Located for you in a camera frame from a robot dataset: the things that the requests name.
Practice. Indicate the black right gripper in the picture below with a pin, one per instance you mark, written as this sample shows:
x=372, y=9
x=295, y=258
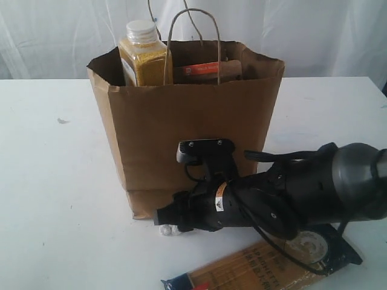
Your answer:
x=244, y=202

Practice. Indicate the blister pack of white pills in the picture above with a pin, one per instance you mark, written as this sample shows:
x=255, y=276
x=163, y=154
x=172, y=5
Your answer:
x=171, y=230

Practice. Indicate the spaghetti package dark blue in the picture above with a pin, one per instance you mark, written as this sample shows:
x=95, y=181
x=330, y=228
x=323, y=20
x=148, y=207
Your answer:
x=260, y=266

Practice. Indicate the brown paper shopping bag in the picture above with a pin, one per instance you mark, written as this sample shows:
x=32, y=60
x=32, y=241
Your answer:
x=144, y=124

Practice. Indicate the brown kraft pouch white label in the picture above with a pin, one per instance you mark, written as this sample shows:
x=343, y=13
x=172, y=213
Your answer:
x=207, y=73

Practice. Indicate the yellow millet grain pack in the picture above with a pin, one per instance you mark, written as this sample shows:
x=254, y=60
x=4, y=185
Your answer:
x=144, y=57

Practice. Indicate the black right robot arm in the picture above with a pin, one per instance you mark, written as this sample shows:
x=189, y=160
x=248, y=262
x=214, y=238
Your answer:
x=330, y=185

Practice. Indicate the white backdrop sheet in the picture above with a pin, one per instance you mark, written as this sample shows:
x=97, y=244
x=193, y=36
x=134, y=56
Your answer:
x=56, y=39

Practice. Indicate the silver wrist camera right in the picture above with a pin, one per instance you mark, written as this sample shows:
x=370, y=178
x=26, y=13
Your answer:
x=195, y=150

